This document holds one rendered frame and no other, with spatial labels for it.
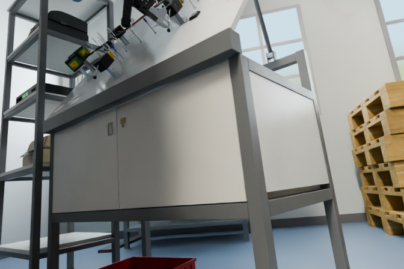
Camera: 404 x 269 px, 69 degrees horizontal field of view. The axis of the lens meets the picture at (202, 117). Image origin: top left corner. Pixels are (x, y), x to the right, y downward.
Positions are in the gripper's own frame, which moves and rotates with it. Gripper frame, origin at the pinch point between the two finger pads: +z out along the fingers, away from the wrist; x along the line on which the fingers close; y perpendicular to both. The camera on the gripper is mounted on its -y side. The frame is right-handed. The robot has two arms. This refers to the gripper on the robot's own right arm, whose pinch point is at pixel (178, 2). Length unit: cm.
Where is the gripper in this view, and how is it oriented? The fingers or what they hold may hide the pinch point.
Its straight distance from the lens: 126.8
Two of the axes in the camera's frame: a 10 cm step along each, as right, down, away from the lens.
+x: -7.4, 1.9, 6.4
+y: 5.5, -3.7, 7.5
